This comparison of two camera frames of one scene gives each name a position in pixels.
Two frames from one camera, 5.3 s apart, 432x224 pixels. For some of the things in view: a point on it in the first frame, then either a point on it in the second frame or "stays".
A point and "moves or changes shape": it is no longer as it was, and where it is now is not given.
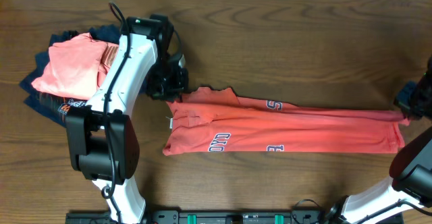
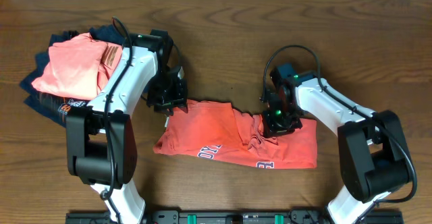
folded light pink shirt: x=76 y=68 stays
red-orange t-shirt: x=215 y=120 moves or changes shape
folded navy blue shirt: x=51 y=106 stays
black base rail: x=212 y=216 stays
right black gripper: x=404 y=98 -> x=273 y=129
